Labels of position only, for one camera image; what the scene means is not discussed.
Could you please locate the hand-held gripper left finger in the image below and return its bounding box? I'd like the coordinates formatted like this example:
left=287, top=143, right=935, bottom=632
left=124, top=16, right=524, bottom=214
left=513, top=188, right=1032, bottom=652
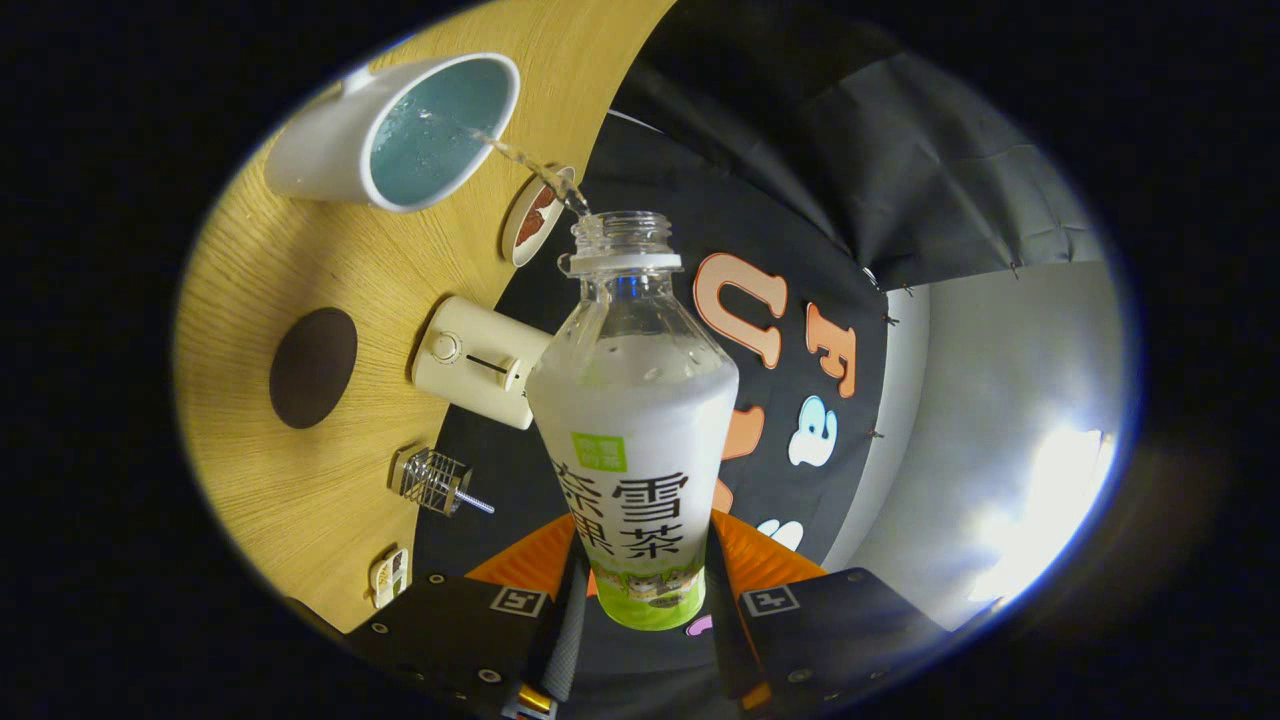
left=345, top=513, right=593, bottom=720

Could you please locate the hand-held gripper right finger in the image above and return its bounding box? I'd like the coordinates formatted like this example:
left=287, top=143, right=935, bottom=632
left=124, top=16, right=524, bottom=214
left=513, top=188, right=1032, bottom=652
left=705, top=508, right=951, bottom=720

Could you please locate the clear bottle with white label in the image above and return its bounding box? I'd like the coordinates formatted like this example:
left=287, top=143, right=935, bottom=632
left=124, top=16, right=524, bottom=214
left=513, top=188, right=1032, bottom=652
left=525, top=210, right=741, bottom=632

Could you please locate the dark brown round coaster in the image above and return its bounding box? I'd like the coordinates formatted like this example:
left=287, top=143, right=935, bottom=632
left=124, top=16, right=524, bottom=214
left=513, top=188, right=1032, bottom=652
left=268, top=307, right=359, bottom=431

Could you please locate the white cup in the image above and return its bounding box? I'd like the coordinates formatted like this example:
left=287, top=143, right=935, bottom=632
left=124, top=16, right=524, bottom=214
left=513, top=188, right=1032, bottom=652
left=264, top=52, right=521, bottom=214

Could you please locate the white divided dish with beans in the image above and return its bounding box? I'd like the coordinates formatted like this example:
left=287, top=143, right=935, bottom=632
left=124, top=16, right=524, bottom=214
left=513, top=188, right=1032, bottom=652
left=370, top=546, right=410, bottom=610

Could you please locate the wooden table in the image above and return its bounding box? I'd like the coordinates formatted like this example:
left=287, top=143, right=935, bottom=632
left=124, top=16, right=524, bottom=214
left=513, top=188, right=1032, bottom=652
left=175, top=0, right=679, bottom=633

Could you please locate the large ceiling light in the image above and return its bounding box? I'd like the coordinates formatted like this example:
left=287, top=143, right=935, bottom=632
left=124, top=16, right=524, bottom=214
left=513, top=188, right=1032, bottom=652
left=965, top=425, right=1116, bottom=606

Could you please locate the cream toaster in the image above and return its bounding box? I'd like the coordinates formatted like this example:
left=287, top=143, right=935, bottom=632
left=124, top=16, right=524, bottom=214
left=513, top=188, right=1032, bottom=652
left=411, top=295, right=554, bottom=431

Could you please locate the round beige plate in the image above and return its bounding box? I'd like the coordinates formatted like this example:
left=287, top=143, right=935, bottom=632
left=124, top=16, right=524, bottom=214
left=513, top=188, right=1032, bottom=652
left=500, top=165, right=577, bottom=268

